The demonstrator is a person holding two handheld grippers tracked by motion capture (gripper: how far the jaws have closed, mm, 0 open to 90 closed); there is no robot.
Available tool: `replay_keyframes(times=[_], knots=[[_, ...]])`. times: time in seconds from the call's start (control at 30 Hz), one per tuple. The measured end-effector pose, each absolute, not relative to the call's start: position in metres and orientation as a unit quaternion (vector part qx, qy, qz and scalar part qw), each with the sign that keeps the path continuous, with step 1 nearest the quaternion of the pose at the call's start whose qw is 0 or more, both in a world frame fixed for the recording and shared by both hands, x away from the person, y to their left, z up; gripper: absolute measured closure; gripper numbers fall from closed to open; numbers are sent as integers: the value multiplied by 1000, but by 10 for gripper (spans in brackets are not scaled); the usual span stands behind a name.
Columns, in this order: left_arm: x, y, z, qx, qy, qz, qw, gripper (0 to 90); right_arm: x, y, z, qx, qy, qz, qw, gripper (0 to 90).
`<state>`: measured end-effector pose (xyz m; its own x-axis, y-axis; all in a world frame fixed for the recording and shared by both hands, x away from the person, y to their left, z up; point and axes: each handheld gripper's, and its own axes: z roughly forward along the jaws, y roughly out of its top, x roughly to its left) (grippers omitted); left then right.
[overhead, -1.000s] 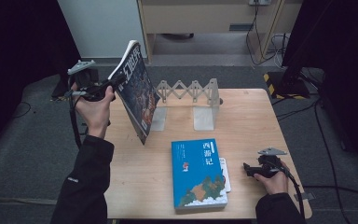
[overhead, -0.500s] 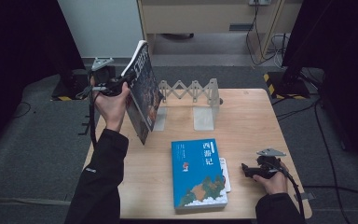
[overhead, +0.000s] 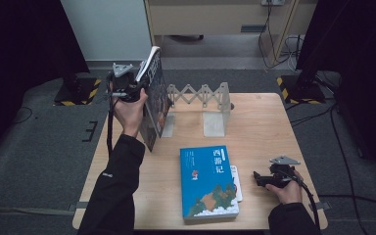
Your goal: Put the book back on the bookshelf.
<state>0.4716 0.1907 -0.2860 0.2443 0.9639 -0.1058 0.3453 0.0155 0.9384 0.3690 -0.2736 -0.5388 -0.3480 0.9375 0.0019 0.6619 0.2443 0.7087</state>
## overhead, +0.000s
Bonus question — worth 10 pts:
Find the black curtain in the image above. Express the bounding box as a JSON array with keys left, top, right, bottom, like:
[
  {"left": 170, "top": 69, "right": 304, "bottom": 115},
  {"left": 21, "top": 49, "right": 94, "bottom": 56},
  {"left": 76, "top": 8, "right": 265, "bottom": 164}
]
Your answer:
[
  {"left": 0, "top": 0, "right": 91, "bottom": 167},
  {"left": 296, "top": 0, "right": 376, "bottom": 179}
]

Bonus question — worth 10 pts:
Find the grey metal extendable book rack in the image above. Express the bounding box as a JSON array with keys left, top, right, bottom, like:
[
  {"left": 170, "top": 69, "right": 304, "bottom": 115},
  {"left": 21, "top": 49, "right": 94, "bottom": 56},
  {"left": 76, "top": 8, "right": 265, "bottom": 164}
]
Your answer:
[{"left": 161, "top": 81, "right": 233, "bottom": 138}]

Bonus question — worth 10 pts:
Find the black tape mark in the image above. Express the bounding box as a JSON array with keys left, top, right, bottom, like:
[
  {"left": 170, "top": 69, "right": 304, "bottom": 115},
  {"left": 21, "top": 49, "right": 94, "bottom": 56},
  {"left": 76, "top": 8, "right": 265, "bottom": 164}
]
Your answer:
[{"left": 81, "top": 120, "right": 99, "bottom": 143}]

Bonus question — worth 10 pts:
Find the black stand with striped base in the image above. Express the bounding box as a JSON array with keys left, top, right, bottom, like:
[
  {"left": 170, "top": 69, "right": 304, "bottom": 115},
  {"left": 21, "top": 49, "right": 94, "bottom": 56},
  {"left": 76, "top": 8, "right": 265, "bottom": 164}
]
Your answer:
[
  {"left": 53, "top": 58, "right": 102, "bottom": 107},
  {"left": 276, "top": 65, "right": 327, "bottom": 106}
]

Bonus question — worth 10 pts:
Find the white cable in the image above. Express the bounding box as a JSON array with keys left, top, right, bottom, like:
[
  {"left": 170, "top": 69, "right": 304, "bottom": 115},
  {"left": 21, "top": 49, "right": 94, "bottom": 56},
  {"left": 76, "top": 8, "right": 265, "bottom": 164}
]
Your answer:
[{"left": 283, "top": 34, "right": 306, "bottom": 72}]

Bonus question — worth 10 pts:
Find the white caterpillar picture book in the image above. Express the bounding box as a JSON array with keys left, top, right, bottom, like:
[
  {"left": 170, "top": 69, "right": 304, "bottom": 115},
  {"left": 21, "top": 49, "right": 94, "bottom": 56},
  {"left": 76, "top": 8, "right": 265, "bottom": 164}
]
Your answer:
[{"left": 229, "top": 164, "right": 244, "bottom": 203}]

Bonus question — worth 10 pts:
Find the white power socket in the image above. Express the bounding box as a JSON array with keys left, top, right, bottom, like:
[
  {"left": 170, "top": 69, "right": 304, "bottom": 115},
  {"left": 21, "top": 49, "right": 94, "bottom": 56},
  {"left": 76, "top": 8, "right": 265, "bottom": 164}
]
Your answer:
[{"left": 260, "top": 0, "right": 286, "bottom": 7}]

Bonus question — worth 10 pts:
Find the hand-held gripper black cable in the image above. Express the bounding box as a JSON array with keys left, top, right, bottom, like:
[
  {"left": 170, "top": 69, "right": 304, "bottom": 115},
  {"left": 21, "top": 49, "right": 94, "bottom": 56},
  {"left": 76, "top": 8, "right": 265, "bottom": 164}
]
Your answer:
[
  {"left": 282, "top": 174, "right": 321, "bottom": 229},
  {"left": 106, "top": 92, "right": 116, "bottom": 156}
]

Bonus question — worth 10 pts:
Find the long black floor cable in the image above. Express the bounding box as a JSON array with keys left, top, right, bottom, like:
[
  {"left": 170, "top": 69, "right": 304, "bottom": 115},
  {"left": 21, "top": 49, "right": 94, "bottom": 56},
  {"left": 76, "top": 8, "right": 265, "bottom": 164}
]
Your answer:
[{"left": 329, "top": 104, "right": 363, "bottom": 235}]

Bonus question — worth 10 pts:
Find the person's right hand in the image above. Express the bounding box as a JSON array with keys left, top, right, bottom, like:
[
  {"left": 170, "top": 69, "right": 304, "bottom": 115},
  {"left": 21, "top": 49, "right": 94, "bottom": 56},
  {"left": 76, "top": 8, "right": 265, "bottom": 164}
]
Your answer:
[{"left": 264, "top": 169, "right": 305, "bottom": 206}]

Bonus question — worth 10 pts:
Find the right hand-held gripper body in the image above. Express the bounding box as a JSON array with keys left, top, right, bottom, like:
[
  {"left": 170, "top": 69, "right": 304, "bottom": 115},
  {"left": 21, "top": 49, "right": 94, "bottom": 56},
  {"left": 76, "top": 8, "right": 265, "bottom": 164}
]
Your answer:
[{"left": 267, "top": 155, "right": 302, "bottom": 189}]

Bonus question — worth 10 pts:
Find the white panel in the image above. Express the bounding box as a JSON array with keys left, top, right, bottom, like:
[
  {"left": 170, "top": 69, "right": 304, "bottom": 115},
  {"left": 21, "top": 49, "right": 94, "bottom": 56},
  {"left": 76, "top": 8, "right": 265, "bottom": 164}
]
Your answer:
[{"left": 60, "top": 0, "right": 155, "bottom": 62}]

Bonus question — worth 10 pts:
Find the person's left hand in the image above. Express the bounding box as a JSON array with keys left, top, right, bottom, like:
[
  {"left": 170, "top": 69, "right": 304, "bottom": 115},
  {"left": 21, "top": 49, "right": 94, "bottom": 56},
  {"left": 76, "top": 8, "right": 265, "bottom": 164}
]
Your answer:
[{"left": 109, "top": 82, "right": 150, "bottom": 138}]

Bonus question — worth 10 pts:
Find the left hand-held gripper black cable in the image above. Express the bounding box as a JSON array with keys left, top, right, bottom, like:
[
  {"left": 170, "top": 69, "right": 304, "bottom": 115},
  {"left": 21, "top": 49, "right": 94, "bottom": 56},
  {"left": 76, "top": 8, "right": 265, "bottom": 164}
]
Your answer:
[{"left": 106, "top": 92, "right": 116, "bottom": 156}]

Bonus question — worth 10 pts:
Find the blue book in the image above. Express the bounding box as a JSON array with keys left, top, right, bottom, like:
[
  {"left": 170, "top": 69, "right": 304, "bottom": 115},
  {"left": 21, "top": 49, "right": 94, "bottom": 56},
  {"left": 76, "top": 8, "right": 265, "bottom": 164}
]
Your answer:
[{"left": 179, "top": 145, "right": 241, "bottom": 225}]

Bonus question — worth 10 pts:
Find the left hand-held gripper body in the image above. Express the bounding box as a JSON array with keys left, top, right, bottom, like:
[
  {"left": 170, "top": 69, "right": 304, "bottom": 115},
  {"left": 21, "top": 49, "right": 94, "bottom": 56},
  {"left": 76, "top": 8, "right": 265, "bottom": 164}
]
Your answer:
[{"left": 106, "top": 63, "right": 143, "bottom": 103}]

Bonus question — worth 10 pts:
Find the right hand-held gripper black cable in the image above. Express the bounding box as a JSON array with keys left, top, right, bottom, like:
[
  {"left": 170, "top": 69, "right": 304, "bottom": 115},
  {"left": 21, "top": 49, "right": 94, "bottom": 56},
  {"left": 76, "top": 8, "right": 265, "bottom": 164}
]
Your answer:
[{"left": 282, "top": 174, "right": 321, "bottom": 229}]

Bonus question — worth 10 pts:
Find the light wooden desk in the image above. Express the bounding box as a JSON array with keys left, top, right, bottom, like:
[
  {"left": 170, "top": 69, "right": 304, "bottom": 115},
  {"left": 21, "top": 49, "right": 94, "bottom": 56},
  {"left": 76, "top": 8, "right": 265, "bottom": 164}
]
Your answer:
[{"left": 143, "top": 0, "right": 321, "bottom": 68}]

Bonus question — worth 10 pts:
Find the black cable from socket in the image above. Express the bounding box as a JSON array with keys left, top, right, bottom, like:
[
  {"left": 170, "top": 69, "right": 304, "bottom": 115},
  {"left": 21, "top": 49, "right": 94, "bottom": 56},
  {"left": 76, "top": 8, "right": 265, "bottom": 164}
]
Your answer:
[{"left": 258, "top": 3, "right": 297, "bottom": 71}]

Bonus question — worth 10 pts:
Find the dark cover magazine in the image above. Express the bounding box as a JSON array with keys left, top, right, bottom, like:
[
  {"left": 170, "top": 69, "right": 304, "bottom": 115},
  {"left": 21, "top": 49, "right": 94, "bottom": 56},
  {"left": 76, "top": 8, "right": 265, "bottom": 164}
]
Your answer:
[{"left": 135, "top": 45, "right": 173, "bottom": 139}]

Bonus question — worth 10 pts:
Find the thin black floor cable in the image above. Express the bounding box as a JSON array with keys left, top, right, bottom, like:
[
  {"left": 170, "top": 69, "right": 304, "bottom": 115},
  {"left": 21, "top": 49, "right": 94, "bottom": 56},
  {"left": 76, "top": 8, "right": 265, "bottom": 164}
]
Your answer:
[{"left": 13, "top": 106, "right": 33, "bottom": 125}]

